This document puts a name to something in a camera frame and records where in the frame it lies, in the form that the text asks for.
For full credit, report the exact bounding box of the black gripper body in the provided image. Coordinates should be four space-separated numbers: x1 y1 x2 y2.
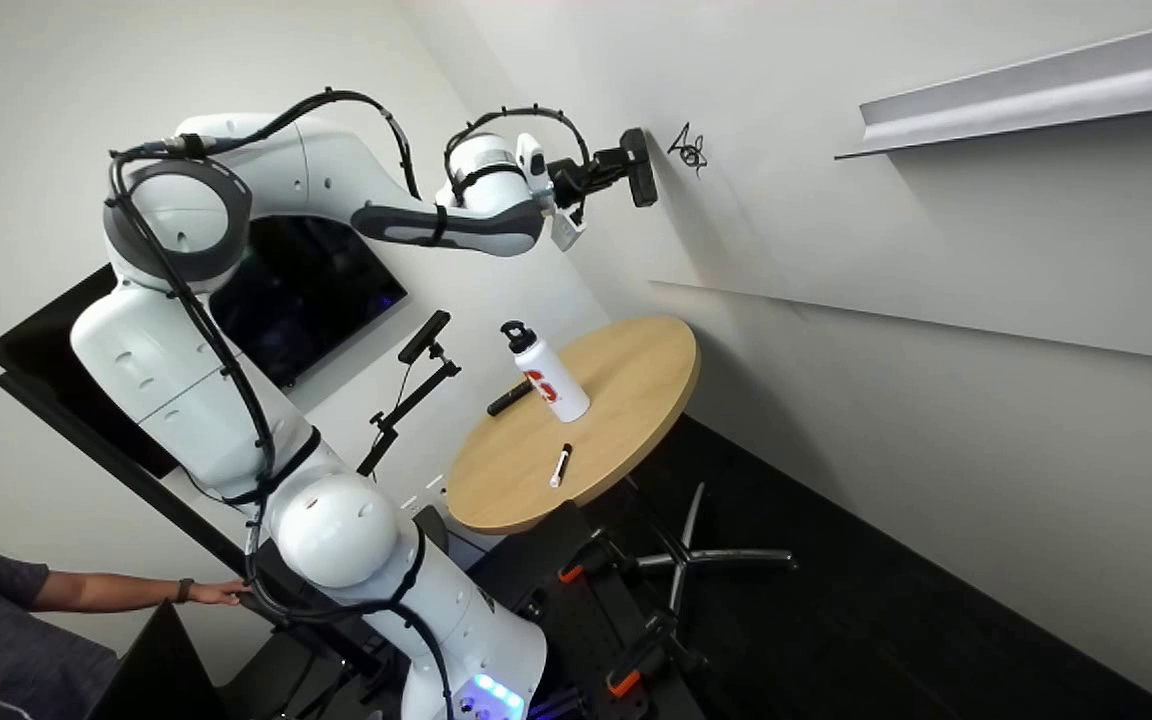
546 148 616 207

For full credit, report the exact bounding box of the bare person forearm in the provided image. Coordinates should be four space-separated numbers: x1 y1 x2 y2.
33 568 193 621

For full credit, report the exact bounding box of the hand with black wristband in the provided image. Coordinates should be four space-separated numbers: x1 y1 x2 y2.
186 575 257 614

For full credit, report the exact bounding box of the white bottle with black cap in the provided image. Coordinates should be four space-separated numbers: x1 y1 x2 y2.
495 317 597 430

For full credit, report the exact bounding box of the black and white marker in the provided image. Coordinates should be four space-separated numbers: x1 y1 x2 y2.
545 440 579 492

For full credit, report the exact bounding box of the silver star table base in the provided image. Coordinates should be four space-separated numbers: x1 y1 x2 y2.
632 479 800 655

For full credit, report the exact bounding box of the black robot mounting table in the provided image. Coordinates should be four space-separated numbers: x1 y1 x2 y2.
219 496 711 720

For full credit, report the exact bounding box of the silver whiteboard tray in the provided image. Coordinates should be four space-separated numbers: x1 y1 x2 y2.
830 14 1152 165

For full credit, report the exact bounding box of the black angular panel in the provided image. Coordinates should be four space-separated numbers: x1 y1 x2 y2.
85 599 226 720

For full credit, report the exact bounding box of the person in dark grey shirt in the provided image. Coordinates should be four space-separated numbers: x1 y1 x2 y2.
0 542 119 720

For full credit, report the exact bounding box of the black stereo camera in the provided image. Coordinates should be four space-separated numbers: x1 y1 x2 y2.
394 307 457 367

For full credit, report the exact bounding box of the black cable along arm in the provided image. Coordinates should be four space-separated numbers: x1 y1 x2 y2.
101 84 597 720

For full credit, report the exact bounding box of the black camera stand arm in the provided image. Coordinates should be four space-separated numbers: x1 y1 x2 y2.
354 351 465 479

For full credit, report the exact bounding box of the large black wall screen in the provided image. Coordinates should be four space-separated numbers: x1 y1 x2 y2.
0 218 411 474

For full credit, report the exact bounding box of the white wall whiteboard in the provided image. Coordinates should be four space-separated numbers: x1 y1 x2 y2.
453 0 1152 373

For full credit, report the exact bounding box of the black clamp with orange handle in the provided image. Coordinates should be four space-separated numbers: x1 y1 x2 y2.
553 532 648 592
599 614 707 706

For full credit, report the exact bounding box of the black long rail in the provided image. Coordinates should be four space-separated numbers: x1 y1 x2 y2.
0 363 401 675

